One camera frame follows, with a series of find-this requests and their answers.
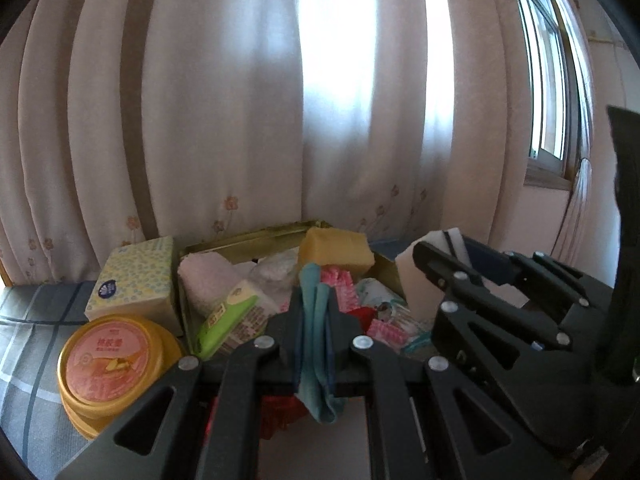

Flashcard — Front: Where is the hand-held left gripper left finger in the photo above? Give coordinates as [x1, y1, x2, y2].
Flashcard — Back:
[55, 292, 306, 480]

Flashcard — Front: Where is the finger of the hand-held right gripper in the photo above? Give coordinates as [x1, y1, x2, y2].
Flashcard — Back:
[467, 236, 615, 311]
[412, 240, 593, 356]

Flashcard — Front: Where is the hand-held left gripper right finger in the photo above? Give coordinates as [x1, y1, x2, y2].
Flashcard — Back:
[325, 285, 561, 480]

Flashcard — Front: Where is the white sponge with black stripe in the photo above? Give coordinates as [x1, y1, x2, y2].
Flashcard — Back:
[395, 228, 468, 322]

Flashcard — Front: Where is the pink patterned tissue packet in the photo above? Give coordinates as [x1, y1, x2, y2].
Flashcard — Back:
[320, 266, 358, 313]
[366, 317, 407, 356]

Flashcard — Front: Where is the green tissue pack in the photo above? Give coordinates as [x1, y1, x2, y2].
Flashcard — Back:
[194, 280, 281, 361]

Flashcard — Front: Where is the teal cloth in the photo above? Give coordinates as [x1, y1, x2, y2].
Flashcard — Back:
[296, 262, 348, 423]

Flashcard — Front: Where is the pink fluffy towel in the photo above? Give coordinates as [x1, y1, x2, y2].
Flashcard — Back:
[177, 251, 251, 318]

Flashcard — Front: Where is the clear plastic bag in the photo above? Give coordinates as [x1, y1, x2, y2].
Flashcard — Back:
[247, 250, 301, 301]

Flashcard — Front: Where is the yellow sponge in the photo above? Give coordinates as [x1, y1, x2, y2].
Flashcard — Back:
[298, 226, 376, 281]

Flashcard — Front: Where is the gold tin box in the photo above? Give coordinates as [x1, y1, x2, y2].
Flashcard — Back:
[179, 218, 416, 361]

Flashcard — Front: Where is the yellow round container pink lid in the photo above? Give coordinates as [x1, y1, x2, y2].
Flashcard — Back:
[56, 314, 188, 441]

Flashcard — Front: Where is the patterned tissue box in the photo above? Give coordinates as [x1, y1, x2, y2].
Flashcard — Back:
[84, 236, 183, 337]

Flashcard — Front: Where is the sliding window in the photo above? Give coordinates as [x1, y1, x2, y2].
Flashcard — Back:
[505, 0, 596, 191]

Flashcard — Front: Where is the floral cream curtain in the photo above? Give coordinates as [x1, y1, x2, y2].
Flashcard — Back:
[0, 0, 591, 286]

